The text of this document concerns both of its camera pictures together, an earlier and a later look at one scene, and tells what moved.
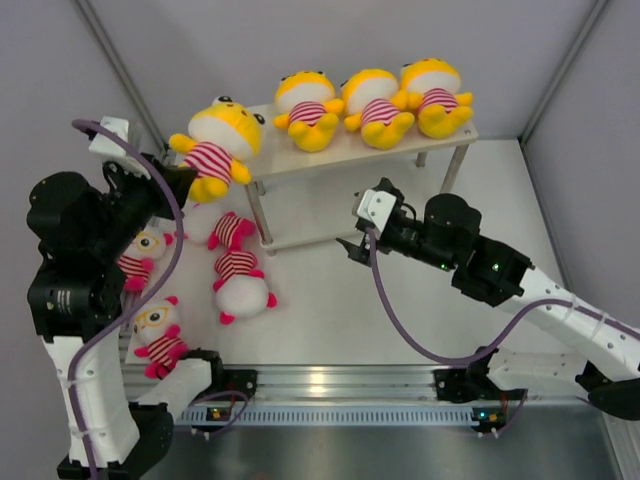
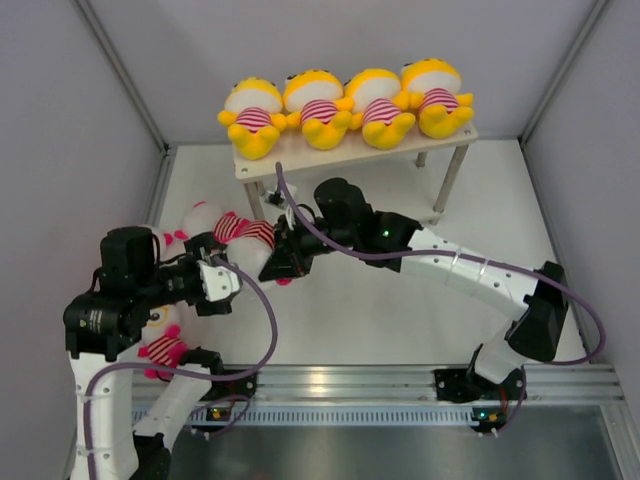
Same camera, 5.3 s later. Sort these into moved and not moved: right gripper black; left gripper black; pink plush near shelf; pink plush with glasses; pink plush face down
Moved: pink plush face down; right gripper black; left gripper black
Not moved: pink plush with glasses; pink plush near shelf
